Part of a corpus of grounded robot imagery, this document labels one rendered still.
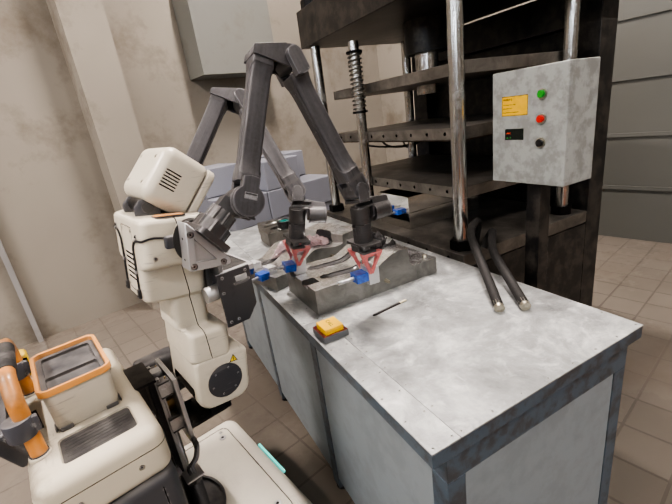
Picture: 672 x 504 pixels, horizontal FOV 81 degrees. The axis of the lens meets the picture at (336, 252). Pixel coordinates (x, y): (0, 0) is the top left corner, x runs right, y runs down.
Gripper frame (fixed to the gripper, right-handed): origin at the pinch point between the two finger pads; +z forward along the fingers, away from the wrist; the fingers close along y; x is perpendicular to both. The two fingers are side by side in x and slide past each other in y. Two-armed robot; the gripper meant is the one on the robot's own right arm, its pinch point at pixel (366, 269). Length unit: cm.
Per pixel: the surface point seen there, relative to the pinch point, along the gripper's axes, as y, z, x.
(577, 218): 18, 18, -134
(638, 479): -44, 95, -79
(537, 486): -50, 49, -13
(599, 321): -45, 15, -43
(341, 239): 51, 6, -18
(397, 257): 10.0, 4.1, -18.6
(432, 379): -36.2, 15.5, 6.8
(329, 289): 10.0, 7.3, 8.9
